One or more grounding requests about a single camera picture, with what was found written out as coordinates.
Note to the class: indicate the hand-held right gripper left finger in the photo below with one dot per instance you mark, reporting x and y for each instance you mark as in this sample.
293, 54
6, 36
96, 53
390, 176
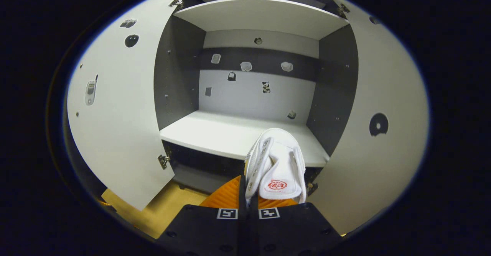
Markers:
207, 229

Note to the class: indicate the white canvas shoe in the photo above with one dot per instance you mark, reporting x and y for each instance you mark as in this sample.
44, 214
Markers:
276, 164

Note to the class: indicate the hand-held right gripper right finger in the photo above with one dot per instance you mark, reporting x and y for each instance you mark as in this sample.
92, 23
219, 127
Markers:
291, 229

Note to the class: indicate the white shoe cabinet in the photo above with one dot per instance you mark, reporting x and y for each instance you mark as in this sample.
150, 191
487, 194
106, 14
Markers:
215, 129

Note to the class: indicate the white cabinet door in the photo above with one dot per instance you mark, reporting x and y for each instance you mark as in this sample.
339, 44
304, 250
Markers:
115, 133
364, 179

